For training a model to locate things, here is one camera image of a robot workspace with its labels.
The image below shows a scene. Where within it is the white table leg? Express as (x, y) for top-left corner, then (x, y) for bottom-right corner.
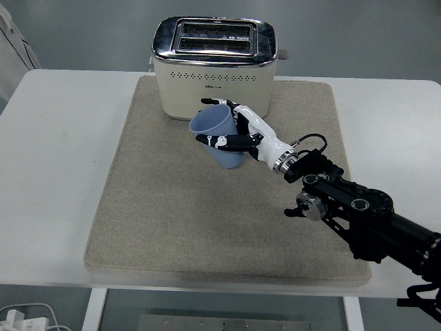
(342, 295), (365, 331)
(81, 288), (108, 331)

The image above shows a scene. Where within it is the person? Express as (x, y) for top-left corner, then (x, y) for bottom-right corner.
(0, 0), (42, 111)

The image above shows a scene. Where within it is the blue ribbed plastic cup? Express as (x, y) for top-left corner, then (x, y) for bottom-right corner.
(188, 104), (246, 170)

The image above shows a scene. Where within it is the beige fabric table mat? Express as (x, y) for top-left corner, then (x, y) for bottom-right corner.
(83, 74), (373, 288)

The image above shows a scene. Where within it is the grey metal plate with screws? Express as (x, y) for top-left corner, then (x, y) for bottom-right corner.
(137, 313), (313, 331)

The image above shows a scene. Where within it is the white power strip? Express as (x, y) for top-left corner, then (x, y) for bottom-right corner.
(0, 309), (49, 331)

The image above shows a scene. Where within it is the black table control panel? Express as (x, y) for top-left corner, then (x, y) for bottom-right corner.
(396, 298), (431, 308)

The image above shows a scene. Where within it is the white cable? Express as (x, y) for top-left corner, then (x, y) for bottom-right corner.
(0, 302), (72, 331)

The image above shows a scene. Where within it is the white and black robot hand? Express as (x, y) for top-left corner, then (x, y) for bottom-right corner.
(195, 98), (294, 170)

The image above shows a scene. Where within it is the cream and chrome toaster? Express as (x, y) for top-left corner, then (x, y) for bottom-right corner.
(148, 16), (290, 125)

